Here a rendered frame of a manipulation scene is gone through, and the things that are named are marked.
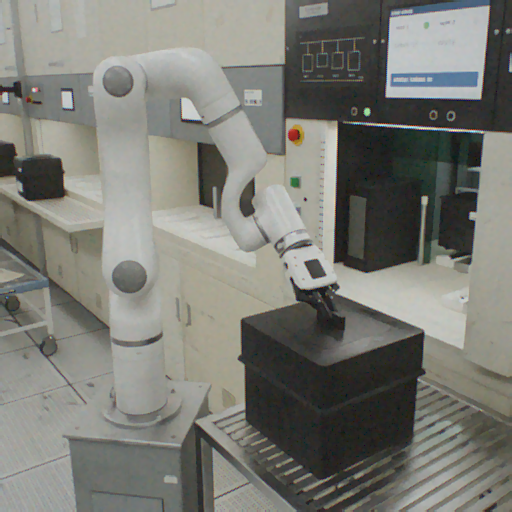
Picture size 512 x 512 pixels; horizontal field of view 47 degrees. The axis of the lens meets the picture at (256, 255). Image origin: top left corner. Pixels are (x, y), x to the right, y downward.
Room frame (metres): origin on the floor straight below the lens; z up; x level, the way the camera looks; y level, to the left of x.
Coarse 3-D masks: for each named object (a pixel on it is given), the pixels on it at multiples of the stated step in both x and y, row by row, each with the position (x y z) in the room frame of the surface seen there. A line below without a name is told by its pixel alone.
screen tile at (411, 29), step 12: (396, 24) 1.57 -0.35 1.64; (408, 24) 1.54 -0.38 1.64; (420, 24) 1.51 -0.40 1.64; (432, 24) 1.48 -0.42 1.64; (396, 36) 1.57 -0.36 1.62; (408, 36) 1.53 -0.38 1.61; (420, 36) 1.50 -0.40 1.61; (420, 48) 1.50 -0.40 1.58; (396, 60) 1.56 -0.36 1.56; (408, 60) 1.53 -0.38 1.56; (420, 60) 1.50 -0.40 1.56
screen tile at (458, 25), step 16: (448, 16) 1.44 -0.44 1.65; (464, 16) 1.41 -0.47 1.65; (480, 16) 1.37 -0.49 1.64; (448, 32) 1.44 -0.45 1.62; (464, 32) 1.40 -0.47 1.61; (480, 32) 1.37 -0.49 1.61; (448, 48) 1.44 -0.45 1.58; (464, 48) 1.40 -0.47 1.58; (480, 48) 1.37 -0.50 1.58; (448, 64) 1.43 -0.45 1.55; (464, 64) 1.40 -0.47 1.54
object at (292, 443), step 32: (256, 384) 1.16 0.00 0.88; (416, 384) 1.13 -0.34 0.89; (256, 416) 1.16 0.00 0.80; (288, 416) 1.07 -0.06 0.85; (320, 416) 0.99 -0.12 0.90; (352, 416) 1.02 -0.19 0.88; (384, 416) 1.08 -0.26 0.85; (288, 448) 1.06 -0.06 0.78; (320, 448) 0.99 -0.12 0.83; (352, 448) 1.03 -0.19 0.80; (384, 448) 1.08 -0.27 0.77
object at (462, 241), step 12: (468, 168) 2.04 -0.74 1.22; (480, 168) 2.04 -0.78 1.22; (456, 192) 2.10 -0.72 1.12; (468, 192) 2.13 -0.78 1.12; (444, 204) 2.03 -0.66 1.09; (456, 204) 1.99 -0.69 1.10; (468, 204) 1.95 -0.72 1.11; (444, 216) 2.03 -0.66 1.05; (456, 216) 1.99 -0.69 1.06; (468, 216) 1.95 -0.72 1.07; (444, 228) 2.02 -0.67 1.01; (456, 228) 1.98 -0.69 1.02; (468, 228) 1.95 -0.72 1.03; (444, 240) 2.02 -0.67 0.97; (456, 240) 1.98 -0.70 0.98; (468, 240) 1.94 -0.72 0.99; (468, 252) 1.94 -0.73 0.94
